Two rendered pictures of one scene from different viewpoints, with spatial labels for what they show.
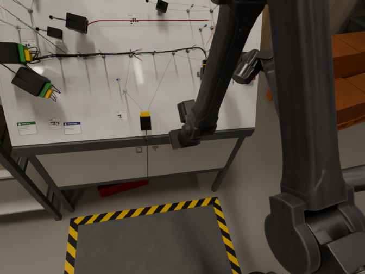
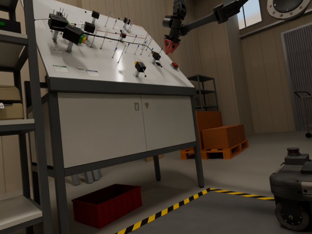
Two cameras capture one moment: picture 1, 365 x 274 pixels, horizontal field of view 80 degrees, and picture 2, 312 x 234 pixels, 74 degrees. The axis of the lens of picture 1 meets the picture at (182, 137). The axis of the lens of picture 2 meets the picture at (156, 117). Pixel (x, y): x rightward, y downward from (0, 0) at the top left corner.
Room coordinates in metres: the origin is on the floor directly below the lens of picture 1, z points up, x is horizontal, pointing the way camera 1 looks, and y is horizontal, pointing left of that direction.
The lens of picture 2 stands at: (-0.65, 0.65, 0.55)
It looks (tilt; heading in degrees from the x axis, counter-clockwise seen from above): 3 degrees up; 337
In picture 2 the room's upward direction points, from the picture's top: 7 degrees counter-clockwise
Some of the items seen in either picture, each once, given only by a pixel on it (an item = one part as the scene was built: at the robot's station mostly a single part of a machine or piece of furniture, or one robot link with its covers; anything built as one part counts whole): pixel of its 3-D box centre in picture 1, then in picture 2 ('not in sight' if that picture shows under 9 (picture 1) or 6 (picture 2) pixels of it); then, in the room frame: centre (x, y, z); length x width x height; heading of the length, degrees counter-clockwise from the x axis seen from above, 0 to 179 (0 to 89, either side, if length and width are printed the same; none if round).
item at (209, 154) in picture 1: (191, 155); (171, 120); (0.80, -0.08, 0.60); 0.55 x 0.03 x 0.39; 109
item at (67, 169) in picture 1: (99, 164); (107, 126); (0.62, 0.44, 0.60); 0.55 x 0.02 x 0.39; 109
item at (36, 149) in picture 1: (147, 137); (141, 89); (0.69, 0.18, 0.83); 1.18 x 0.05 x 0.06; 109
